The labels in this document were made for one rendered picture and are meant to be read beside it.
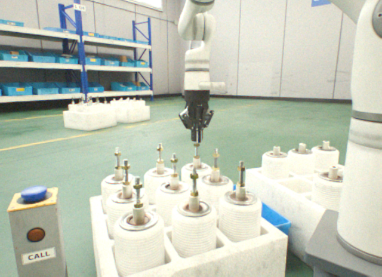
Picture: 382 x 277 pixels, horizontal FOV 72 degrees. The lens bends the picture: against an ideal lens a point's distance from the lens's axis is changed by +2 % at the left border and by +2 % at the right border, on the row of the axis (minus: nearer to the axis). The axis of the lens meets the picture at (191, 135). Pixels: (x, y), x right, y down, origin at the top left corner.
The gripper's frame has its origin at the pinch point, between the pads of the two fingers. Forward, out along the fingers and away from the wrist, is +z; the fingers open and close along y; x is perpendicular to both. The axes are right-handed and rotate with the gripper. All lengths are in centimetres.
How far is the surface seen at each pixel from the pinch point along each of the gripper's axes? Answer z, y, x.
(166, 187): 9.7, 16.8, 6.5
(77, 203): 35, 20, -53
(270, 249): 19.1, 7.1, 30.4
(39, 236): 9.0, 45.4, 9.5
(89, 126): 30, -47, -210
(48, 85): -8, -82, -489
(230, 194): 9.7, 7.8, 19.9
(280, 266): 24.3, 3.8, 31.4
